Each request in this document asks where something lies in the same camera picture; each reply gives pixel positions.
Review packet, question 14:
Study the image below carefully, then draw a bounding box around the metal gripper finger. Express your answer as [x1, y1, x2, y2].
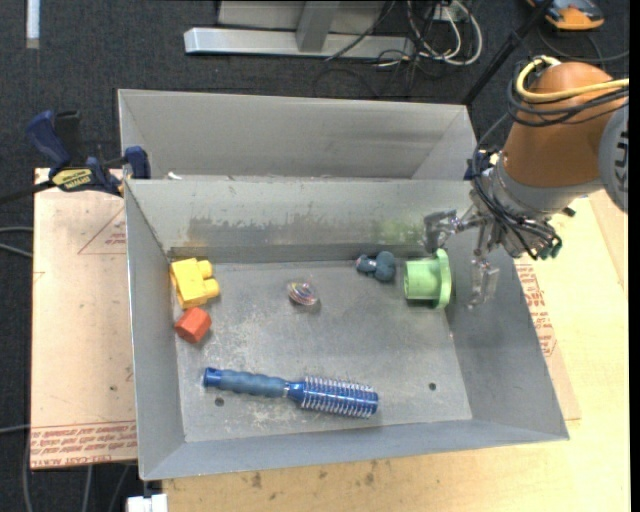
[422, 209, 459, 254]
[466, 258, 501, 311]

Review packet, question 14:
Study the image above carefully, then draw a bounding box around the light green plastic spool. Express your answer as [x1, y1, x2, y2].
[402, 248, 457, 310]

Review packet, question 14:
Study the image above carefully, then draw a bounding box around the dark teal toy figure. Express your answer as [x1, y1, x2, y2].
[355, 250, 398, 285]

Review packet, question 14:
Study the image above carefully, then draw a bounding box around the grey metal bin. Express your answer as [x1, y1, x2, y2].
[117, 88, 570, 482]

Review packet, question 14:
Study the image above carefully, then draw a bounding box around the blue hairbrush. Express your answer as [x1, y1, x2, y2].
[201, 367, 380, 420]

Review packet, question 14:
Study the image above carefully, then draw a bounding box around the yellow toy building block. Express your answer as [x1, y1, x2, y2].
[168, 257, 222, 310]

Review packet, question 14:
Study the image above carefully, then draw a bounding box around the red-orange toy block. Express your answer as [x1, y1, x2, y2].
[173, 306, 213, 345]

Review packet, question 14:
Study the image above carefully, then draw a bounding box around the brown cardboard board, red print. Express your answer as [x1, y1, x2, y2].
[29, 167, 584, 471]

